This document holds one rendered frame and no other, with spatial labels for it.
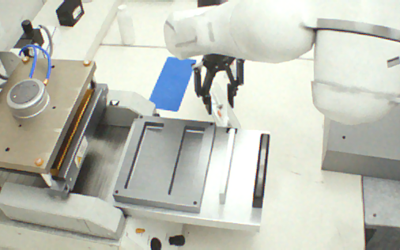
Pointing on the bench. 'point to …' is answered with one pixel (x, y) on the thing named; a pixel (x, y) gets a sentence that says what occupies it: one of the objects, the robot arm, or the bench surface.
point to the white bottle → (126, 25)
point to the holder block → (166, 164)
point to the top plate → (33, 112)
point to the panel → (145, 229)
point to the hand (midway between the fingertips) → (219, 100)
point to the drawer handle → (261, 171)
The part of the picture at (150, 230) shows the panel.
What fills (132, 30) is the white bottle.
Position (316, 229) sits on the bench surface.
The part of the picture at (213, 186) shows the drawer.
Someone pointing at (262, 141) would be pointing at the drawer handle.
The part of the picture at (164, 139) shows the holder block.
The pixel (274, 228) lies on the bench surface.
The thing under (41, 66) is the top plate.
